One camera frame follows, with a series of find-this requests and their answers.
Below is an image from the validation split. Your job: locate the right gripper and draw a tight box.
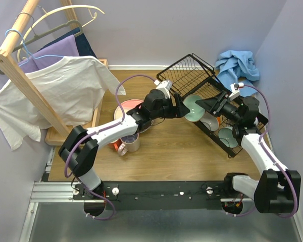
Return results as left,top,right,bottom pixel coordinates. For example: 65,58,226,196
196,90,242,124

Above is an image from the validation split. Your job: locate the green beige bowl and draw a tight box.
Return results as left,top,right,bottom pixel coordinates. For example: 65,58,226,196
183,94,205,123

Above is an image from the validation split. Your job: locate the white orange bowl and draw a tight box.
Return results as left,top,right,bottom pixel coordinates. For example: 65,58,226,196
200,112,219,132

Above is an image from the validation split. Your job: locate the pink white plate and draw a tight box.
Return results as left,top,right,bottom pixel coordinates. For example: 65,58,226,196
114,99,154,133

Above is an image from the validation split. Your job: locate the pink mug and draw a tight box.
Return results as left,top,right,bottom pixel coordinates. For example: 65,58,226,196
118,134,140,156

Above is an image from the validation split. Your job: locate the orange mug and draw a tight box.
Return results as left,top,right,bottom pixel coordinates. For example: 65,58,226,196
109,140,122,151

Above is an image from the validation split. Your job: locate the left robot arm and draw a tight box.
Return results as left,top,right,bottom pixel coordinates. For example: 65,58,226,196
58,89,190,199

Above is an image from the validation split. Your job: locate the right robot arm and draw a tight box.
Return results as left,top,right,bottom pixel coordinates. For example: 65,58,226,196
196,92,301,218

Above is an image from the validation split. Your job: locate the wooden clothes rack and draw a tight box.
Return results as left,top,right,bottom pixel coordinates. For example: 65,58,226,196
0,0,109,146

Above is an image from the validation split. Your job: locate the teal bowl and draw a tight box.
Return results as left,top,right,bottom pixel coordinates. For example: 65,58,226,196
218,127,238,148

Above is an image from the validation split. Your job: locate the blue cloth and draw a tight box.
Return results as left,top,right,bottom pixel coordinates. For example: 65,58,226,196
215,50,260,88

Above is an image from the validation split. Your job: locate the navy garment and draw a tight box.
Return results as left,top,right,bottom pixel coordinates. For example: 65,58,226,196
40,27,96,58

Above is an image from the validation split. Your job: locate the cream hanger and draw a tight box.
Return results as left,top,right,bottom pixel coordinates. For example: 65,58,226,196
17,5,106,61

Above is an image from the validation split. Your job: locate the purple shirt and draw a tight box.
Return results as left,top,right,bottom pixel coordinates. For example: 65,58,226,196
18,35,79,73

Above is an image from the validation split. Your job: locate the grey hanger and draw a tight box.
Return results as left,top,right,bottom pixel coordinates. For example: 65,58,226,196
0,19,84,75

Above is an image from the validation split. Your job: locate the blue hanger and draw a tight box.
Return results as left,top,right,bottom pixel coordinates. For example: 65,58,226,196
5,29,63,67

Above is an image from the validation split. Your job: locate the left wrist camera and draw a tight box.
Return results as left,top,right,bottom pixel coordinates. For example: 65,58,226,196
154,80,172,99

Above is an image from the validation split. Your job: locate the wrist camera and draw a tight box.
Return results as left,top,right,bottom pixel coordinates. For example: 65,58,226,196
229,82,244,101
154,80,172,99

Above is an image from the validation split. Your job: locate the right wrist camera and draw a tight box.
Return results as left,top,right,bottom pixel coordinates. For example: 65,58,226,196
229,82,244,101

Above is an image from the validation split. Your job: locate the black wire dish rack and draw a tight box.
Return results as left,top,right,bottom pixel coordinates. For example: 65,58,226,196
157,53,268,158

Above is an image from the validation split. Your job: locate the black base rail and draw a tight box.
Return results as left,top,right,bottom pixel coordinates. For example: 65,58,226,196
73,180,253,211

